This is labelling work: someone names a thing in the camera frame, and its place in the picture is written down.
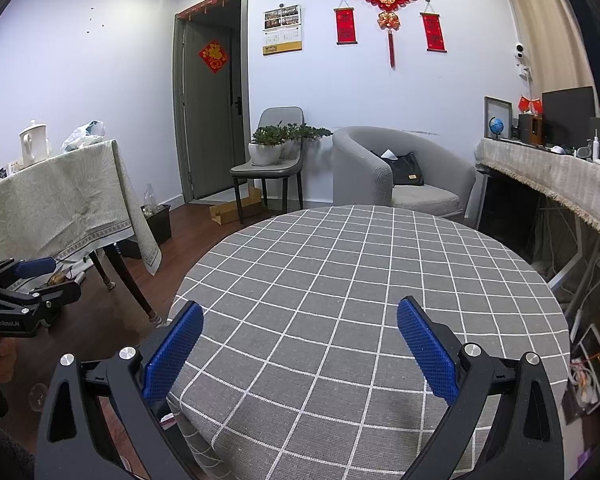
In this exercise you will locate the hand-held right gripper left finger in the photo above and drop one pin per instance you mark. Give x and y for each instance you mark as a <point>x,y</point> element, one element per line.
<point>175,347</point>

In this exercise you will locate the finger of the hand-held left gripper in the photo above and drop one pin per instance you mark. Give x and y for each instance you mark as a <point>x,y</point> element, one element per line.
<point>55,292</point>
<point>35,266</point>

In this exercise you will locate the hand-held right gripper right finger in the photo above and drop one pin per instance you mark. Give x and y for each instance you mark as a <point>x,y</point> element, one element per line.
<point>427,352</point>

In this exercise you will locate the striped table leg sock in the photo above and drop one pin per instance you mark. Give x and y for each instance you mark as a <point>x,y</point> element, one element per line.
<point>156,320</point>
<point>110,285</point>

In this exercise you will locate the beige patterned tablecloth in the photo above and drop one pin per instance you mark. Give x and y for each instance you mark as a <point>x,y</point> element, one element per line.
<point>55,200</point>

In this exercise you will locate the clear plastic lid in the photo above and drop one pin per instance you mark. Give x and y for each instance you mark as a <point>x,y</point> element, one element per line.
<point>37,396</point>

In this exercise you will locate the grey checked tablecloth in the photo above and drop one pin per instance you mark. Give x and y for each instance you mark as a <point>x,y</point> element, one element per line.
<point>330,310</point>

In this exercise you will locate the black floor bin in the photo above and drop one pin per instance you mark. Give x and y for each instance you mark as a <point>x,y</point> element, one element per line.
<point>157,227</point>

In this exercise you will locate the white kettle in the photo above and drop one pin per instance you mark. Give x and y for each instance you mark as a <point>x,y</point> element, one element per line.
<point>35,145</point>

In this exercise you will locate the clear plastic bottle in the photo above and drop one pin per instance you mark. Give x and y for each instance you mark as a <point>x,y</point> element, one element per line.
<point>151,197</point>

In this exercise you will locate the white plastic bag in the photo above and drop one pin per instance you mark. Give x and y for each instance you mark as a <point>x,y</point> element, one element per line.
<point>82,135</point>

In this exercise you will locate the flat cardboard box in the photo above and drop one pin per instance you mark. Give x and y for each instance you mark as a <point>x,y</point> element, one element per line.
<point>225,212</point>

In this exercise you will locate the black handbag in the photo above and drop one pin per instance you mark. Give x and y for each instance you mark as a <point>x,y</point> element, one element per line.
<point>405,170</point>

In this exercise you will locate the white paper sheet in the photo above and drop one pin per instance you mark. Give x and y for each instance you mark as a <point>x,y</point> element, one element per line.
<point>389,154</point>

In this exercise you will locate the grey armchair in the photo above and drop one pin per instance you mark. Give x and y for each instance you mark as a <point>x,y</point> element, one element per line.
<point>360,160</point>

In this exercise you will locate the beige fringed desk cloth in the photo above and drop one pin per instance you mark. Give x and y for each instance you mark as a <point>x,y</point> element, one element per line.
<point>540,175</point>

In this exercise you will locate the grey door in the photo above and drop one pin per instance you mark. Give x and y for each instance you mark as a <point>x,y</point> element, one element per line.
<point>210,135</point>

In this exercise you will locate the small blue globe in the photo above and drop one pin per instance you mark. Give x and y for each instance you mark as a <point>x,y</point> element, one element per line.
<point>496,124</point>

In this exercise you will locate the white computer mouse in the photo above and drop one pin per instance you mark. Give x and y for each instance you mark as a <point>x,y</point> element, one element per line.
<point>560,150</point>

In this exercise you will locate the brown wooden box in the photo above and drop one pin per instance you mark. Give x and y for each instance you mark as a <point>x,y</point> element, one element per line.
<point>532,130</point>

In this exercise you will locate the green potted plant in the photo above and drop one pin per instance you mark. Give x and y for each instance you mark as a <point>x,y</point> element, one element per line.
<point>312,131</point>

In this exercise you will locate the grey dining chair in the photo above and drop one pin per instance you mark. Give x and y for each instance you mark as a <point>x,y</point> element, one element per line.
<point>280,120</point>

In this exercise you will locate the slim white bottle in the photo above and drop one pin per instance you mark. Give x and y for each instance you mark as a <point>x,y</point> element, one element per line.
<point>596,147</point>

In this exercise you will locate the small red flags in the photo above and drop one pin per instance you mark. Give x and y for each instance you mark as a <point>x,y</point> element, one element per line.
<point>530,105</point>

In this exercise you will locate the black monitor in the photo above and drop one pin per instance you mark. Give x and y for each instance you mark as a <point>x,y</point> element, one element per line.
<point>567,115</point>

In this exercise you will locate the red diamond door decoration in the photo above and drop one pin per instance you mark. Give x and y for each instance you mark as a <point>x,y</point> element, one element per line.
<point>213,56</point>

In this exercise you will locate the red hanging scroll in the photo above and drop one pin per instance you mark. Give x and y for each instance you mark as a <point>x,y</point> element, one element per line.
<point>433,30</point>
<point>346,27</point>

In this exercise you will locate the beige curtain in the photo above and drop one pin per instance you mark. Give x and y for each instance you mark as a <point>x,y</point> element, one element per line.
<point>550,25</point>

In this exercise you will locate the grey picture frame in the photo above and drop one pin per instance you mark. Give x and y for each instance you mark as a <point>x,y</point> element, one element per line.
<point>497,107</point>

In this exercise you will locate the white security camera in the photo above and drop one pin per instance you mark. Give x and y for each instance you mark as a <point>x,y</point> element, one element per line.
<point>520,52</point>

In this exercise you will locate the wall calendar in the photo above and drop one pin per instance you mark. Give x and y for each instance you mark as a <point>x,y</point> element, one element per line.
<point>281,30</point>

